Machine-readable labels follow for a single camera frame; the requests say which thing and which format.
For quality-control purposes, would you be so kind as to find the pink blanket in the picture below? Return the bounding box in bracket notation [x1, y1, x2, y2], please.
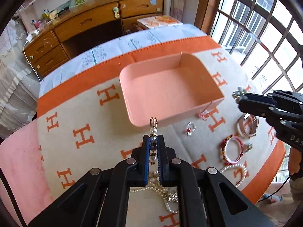
[1, 119, 53, 224]

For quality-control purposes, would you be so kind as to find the window metal grille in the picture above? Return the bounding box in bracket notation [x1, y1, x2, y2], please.
[210, 0, 302, 94]

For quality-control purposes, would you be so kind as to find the person's right hand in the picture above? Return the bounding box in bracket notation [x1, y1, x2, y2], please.
[288, 147, 302, 176]

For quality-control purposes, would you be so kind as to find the orange H-pattern blanket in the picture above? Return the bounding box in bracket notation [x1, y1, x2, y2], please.
[30, 36, 285, 226]

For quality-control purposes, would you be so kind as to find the pearl bracelet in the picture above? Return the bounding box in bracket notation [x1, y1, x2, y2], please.
[219, 163, 248, 189]

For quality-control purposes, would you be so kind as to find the long pearl necklace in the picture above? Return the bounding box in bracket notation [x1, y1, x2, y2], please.
[129, 169, 180, 214]

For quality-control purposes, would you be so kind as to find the black flashlight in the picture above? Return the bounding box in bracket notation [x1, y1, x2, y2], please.
[55, 6, 69, 18]

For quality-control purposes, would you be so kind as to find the red braided bracelet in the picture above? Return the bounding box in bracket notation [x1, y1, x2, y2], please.
[220, 134, 253, 166]

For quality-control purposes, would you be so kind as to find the flower hair clip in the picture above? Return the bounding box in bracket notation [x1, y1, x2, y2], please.
[232, 87, 247, 103]

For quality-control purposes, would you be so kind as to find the ring with red charm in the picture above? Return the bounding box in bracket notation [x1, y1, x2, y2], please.
[185, 121, 197, 138]

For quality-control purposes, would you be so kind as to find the white lace covered piano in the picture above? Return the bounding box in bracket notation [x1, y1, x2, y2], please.
[1, 19, 40, 139]

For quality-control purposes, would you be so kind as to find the white power adapter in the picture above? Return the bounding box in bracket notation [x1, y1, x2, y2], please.
[26, 30, 40, 43]

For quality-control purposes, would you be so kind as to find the ring with pink stone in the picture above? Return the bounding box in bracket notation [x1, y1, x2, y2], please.
[198, 101, 213, 121]

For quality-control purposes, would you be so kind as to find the pink jewelry tray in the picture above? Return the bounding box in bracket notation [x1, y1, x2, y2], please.
[119, 52, 224, 130]

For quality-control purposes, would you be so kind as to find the black cable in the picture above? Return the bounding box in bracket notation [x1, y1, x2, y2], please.
[256, 174, 291, 204]

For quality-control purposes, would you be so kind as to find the orange magazine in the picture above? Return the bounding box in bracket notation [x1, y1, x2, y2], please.
[137, 15, 183, 29]

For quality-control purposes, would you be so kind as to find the wooden desk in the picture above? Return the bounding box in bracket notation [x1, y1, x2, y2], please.
[23, 0, 164, 76]

